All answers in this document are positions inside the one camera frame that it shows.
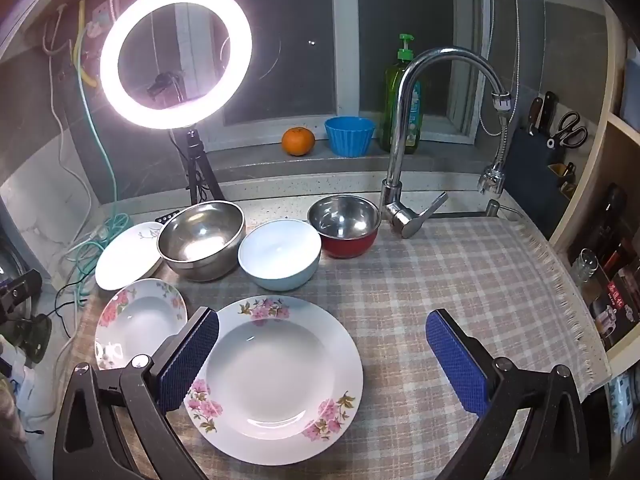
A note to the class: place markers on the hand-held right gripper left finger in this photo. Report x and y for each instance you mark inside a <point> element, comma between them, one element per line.
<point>187,360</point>

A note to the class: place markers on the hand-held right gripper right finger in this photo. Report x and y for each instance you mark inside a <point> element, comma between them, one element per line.
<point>457,360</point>

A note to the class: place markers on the large floral white plate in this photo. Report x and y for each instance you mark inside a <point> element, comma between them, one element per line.
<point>280,375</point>

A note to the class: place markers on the large stainless steel bowl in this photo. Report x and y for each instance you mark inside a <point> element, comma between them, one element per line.
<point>200,240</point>

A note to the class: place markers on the dark suction cup holder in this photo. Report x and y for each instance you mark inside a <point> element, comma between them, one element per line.
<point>35,335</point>

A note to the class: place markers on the small floral white plate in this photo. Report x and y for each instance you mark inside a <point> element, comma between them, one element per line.
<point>135,320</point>

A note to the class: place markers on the beige plaid cloth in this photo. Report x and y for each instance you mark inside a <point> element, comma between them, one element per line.
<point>450,270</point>

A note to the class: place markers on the white plate grey leaf print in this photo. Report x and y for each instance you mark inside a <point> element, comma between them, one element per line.
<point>120,255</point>

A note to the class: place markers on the white light blue bowl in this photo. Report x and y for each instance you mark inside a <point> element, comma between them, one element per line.
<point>280,255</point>

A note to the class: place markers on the black inline remote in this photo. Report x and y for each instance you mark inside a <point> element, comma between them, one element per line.
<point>166,217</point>

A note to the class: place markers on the glass cup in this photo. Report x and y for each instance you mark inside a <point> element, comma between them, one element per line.
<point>583,266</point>

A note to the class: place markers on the dark printed box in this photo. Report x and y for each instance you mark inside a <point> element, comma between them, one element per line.
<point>617,305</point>

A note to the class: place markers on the red stainless steel bowl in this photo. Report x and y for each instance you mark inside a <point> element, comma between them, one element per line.
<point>345,225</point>

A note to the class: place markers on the dark knife holder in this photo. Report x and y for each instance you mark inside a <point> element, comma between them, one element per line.
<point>535,175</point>

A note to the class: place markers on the dark bottle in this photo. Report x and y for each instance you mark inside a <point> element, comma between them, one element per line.
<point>607,220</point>

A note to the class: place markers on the chrome faucet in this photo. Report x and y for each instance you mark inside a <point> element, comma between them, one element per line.
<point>400,160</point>

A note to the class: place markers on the orange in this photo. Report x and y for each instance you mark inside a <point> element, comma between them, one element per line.
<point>298,141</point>

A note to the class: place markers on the blue ribbed bowl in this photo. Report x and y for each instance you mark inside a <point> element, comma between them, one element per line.
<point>350,135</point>

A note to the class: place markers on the yellow tube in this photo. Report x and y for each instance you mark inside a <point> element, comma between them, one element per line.
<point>80,35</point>

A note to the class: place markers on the green dish soap bottle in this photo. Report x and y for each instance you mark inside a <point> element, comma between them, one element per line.
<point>391,95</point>

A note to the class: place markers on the wooden shelf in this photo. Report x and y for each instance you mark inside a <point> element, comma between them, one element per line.
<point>615,125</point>

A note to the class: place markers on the window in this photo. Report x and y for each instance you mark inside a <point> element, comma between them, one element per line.
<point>350,35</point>

